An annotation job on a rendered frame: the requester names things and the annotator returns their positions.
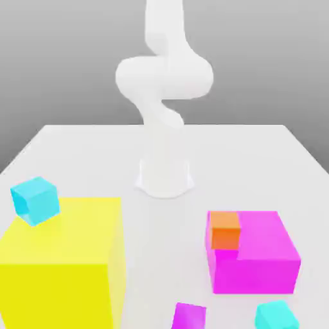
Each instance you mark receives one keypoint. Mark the small sky blue cube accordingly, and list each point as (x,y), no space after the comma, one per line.
(36,201)

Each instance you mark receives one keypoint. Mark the large yellow box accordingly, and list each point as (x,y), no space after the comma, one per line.
(59,262)

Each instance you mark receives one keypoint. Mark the small orange cube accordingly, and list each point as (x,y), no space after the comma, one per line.
(225,232)

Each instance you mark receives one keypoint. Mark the large magenta box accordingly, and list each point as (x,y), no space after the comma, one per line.
(262,262)

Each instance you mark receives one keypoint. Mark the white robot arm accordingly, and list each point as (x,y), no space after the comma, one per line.
(164,77)

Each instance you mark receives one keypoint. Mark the small purple cube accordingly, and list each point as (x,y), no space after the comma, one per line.
(189,317)

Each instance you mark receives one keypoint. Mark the small turquoise cube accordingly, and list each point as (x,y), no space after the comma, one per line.
(276,316)

